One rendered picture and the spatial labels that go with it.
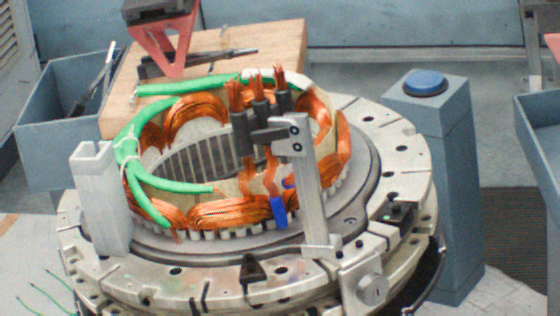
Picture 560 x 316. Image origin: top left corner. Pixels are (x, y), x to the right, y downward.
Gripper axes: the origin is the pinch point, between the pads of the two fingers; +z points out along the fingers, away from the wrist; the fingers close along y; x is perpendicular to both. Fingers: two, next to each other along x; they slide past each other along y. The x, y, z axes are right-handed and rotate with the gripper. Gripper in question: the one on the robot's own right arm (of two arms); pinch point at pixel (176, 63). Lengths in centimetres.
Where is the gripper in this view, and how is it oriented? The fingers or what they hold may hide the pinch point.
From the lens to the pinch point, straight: 127.2
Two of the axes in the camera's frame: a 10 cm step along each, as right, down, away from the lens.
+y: -0.7, 5.0, -8.6
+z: 1.9, 8.6, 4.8
